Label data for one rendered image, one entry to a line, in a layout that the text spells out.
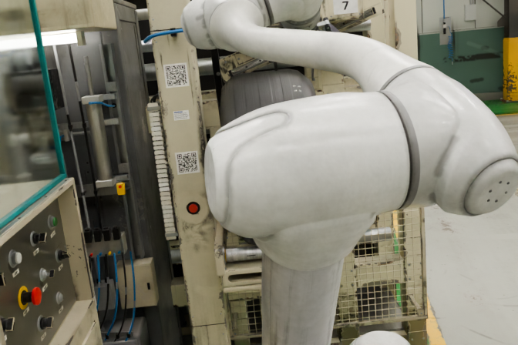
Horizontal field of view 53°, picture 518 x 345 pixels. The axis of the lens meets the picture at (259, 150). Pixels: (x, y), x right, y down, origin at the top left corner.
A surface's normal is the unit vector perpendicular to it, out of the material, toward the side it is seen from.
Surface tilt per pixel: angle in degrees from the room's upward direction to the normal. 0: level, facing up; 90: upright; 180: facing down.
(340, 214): 127
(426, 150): 79
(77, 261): 90
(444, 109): 37
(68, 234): 90
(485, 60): 90
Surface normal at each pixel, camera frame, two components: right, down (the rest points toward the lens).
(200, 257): 0.04, 0.20
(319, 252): 0.19, 0.68
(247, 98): -0.04, -0.62
